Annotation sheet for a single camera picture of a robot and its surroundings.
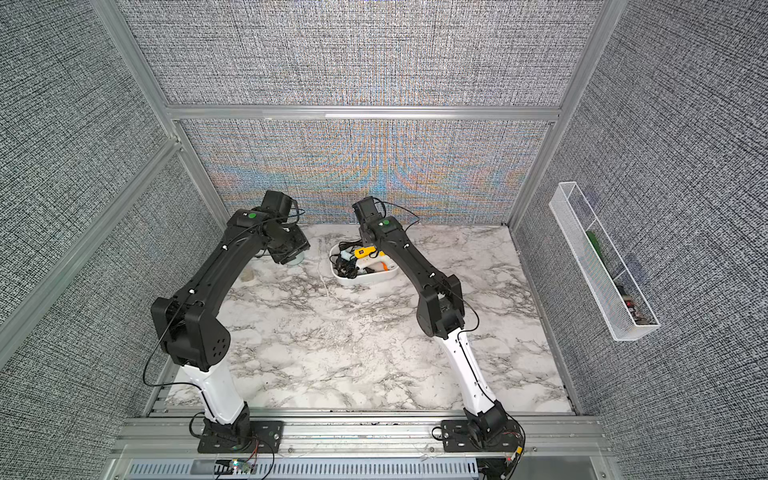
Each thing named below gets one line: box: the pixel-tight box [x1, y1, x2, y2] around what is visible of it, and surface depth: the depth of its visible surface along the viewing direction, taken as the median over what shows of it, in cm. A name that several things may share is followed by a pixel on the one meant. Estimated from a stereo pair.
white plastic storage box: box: [329, 239, 400, 285], surface depth 102 cm
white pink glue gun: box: [356, 257, 391, 271], surface depth 100 cm
